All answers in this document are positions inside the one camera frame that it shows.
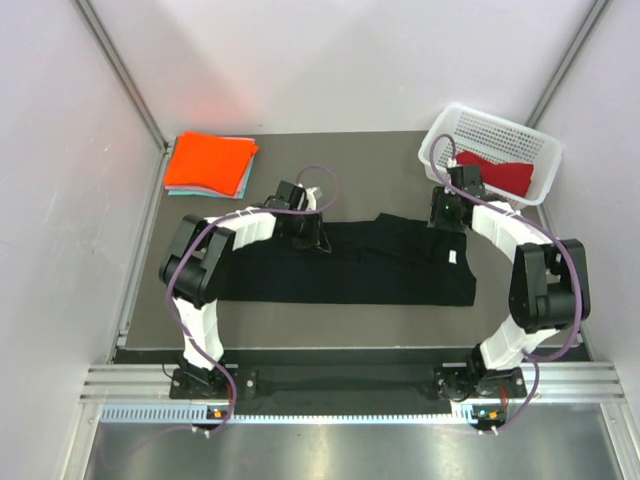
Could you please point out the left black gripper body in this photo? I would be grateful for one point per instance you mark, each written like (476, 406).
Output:
(303, 230)

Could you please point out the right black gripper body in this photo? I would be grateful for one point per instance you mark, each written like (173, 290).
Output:
(443, 211)

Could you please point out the black t shirt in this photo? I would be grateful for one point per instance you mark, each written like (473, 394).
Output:
(389, 260)

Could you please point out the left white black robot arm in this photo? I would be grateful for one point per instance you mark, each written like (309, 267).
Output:
(197, 266)

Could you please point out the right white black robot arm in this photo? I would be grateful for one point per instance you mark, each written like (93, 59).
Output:
(549, 286)

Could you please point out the red t shirt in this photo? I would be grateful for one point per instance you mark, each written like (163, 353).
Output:
(511, 177)

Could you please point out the white plastic basket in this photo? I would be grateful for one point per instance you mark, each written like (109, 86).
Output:
(499, 141)

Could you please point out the orange folded t shirt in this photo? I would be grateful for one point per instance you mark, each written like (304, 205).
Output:
(210, 164)

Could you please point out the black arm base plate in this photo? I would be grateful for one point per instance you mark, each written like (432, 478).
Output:
(434, 357)

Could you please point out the right aluminium corner post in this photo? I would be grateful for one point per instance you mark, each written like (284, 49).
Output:
(587, 26)

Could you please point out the aluminium corner post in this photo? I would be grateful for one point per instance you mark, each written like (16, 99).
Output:
(587, 26)
(108, 48)

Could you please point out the grey slotted cable duct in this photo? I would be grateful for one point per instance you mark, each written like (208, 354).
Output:
(203, 414)

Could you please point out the aluminium frame rail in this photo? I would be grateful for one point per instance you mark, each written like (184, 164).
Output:
(336, 387)

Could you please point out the left aluminium corner post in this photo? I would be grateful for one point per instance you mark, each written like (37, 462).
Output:
(108, 48)

